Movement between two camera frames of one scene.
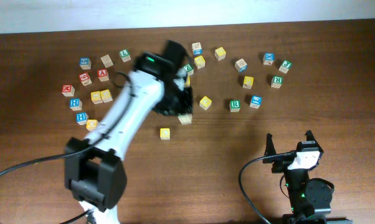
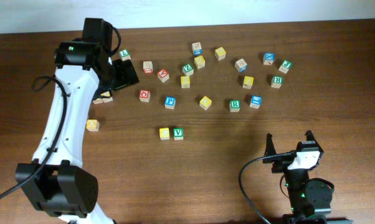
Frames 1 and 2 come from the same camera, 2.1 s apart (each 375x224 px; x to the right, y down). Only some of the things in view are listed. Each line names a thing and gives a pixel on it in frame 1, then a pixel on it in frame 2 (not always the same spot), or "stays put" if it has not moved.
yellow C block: [165, 134] stays put
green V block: [185, 119] → [178, 134]
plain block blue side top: [197, 48] stays put
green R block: [276, 81] stays put
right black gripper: [281, 165] stays put
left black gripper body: [181, 104] → [125, 74]
